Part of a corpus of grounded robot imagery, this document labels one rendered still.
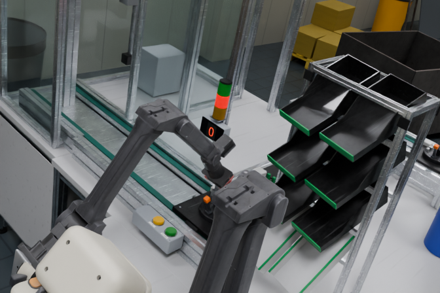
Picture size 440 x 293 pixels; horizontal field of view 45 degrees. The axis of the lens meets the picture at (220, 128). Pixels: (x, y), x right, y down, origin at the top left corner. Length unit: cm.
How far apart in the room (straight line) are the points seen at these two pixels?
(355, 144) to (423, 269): 94
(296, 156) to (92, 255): 76
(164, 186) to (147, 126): 91
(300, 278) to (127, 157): 73
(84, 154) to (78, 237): 114
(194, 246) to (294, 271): 36
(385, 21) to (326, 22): 158
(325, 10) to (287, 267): 535
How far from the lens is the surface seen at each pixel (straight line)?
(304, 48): 652
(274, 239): 183
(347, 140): 153
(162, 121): 131
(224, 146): 178
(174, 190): 220
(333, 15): 685
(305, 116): 159
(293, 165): 165
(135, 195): 209
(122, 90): 307
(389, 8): 823
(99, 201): 139
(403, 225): 254
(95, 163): 228
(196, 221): 197
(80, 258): 120
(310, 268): 178
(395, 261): 230
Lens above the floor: 219
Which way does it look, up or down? 28 degrees down
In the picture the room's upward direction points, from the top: 12 degrees clockwise
